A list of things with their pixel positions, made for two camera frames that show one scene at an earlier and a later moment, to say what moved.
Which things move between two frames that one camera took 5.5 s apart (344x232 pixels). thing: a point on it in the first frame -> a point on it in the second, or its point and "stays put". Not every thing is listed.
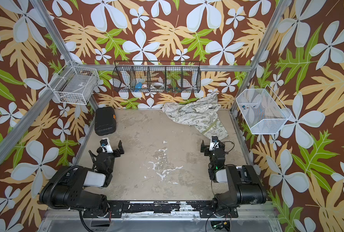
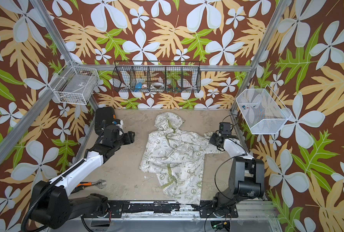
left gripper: (121, 151) -> (130, 137)
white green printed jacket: (201, 111) -> (175, 159)
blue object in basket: (138, 85) stays put
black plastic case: (105, 121) stays put
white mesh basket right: (263, 111) stays put
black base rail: (206, 209) stays put
